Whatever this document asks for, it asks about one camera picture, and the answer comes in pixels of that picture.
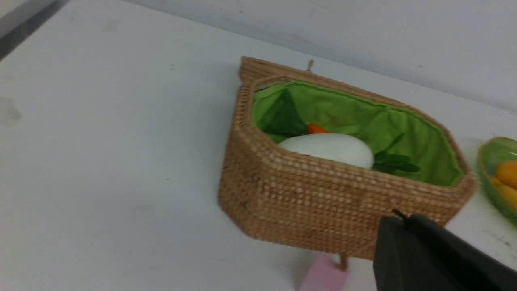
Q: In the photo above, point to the woven wicker basket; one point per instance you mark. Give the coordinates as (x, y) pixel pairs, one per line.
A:
(279, 196)

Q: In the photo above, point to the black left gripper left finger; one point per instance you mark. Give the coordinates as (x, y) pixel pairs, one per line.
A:
(412, 254)

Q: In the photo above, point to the pink foam cube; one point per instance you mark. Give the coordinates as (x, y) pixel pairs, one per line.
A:
(324, 275)

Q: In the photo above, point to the white radish with leaves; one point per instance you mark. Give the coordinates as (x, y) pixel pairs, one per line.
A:
(350, 150)

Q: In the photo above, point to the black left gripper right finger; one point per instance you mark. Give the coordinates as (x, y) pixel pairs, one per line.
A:
(471, 268)

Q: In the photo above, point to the orange yellow mango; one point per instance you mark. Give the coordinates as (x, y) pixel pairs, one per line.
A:
(506, 172)

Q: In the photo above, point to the green glass plate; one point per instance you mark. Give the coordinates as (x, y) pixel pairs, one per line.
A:
(496, 164)

